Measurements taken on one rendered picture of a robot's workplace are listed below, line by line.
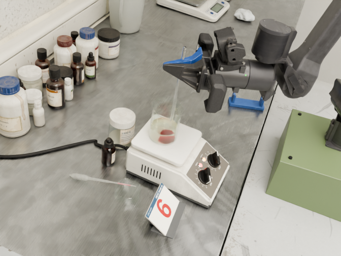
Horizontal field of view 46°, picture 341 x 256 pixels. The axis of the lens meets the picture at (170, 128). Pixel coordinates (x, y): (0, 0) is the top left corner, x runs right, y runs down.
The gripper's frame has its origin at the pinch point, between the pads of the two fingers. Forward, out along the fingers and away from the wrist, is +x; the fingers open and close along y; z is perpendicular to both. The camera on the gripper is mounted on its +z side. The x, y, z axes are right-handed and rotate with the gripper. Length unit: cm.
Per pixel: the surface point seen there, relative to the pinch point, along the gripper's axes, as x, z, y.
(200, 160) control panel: -7.1, -19.7, 4.0
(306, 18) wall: -80, -37, -118
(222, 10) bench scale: -28, -24, -83
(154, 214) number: 2.8, -22.7, 16.1
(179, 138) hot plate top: -2.4, -17.1, 0.6
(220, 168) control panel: -12.3, -22.1, 3.8
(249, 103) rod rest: -25.8, -24.6, -24.5
